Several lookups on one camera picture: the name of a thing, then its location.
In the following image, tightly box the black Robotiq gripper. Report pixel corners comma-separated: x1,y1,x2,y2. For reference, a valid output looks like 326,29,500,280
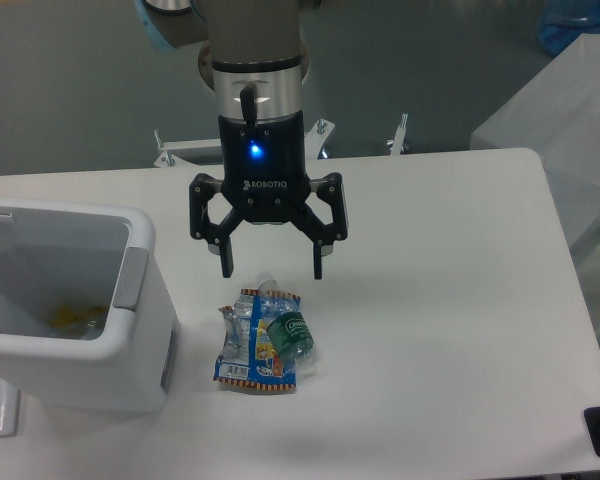
188,110,350,281

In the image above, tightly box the crushed clear plastic bottle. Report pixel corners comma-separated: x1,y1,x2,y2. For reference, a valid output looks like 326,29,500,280
256,272,318,381

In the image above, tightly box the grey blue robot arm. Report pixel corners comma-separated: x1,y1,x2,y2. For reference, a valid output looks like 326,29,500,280
135,1,348,278

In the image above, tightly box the yellow trash in bin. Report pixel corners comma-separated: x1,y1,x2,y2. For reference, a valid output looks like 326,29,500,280
49,305,109,330

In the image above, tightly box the white trash can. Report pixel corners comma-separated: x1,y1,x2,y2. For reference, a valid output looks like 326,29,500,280
0,197,179,412

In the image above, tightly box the blue snack wrapper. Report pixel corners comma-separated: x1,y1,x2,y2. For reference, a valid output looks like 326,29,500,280
213,288,300,393

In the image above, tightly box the white covered side table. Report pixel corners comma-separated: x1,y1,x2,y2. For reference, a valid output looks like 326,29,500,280
470,34,600,345

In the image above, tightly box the blue water jug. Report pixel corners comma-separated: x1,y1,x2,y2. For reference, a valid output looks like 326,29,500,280
536,1,600,57

